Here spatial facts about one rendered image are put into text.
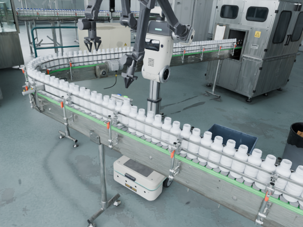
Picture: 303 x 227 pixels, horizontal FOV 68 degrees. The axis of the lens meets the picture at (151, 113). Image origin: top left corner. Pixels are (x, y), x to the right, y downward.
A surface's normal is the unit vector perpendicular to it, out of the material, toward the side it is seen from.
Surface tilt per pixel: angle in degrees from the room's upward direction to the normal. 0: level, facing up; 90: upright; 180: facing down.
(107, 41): 90
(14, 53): 90
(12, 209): 0
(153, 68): 90
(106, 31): 90
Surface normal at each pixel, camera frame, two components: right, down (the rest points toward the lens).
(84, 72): 0.61, 0.39
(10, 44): 0.82, 0.30
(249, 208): -0.57, 0.34
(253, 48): -0.80, 0.23
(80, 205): 0.06, -0.89
